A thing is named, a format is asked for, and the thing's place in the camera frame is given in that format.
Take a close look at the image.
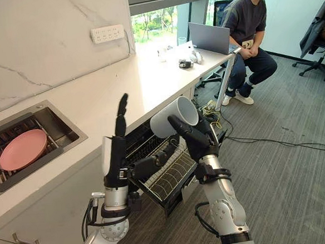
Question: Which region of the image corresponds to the dark jacket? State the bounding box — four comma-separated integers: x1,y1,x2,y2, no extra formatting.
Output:
296,0,325,58

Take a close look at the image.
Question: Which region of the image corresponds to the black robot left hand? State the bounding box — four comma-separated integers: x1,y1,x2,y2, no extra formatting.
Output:
97,89,182,190

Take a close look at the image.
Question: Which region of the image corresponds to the grey window frame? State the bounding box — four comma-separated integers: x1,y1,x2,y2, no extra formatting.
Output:
127,0,201,18

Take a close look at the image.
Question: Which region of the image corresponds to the black sink drain rack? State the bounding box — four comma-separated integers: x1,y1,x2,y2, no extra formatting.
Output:
0,111,66,193

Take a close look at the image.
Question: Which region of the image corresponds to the black dishwasher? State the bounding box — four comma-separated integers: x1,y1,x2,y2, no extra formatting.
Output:
119,94,234,222

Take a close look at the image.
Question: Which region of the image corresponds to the pink plate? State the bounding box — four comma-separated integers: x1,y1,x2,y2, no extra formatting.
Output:
0,128,50,173

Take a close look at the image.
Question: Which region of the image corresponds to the stainless steel sink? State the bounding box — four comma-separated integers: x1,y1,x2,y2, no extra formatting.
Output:
0,97,93,202

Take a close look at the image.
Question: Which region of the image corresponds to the black mesh office chair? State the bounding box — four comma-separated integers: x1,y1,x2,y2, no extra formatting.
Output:
191,0,247,90

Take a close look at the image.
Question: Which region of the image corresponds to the white table leg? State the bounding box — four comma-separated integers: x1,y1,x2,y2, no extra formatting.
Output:
211,49,244,112

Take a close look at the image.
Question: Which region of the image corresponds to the dishwasher wire rack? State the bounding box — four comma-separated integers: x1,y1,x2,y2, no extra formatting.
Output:
123,130,201,212

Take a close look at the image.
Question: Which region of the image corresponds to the crumpled white plastic bag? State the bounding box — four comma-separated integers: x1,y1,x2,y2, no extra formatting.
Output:
188,49,205,64

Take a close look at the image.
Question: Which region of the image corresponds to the grey laptop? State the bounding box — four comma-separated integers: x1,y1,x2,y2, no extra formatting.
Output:
188,18,242,57

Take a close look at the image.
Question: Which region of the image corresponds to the floor power strip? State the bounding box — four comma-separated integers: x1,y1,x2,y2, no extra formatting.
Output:
201,100,221,117

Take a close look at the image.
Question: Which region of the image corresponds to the white power strip cable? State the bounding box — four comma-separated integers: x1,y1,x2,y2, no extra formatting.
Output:
123,29,133,56

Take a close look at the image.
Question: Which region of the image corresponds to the small black device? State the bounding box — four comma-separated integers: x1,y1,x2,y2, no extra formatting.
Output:
178,58,194,69

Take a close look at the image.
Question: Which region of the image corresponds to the person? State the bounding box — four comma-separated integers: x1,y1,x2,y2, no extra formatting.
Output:
214,0,286,107

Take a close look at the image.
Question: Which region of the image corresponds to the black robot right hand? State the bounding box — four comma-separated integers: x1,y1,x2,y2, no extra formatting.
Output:
167,111,222,166

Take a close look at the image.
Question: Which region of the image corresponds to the white cup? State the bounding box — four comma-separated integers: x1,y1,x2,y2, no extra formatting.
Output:
148,95,201,140

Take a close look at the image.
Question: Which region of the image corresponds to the black floor cable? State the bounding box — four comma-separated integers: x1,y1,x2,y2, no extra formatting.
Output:
220,108,325,162

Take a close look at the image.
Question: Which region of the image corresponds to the metal cabinet handle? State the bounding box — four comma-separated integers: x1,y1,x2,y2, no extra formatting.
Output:
11,231,41,244

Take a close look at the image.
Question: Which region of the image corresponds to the yellow cable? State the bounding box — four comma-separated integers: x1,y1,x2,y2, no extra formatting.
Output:
205,111,223,131

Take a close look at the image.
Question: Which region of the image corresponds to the white wall power strip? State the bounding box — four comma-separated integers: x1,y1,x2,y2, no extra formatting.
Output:
90,23,126,45

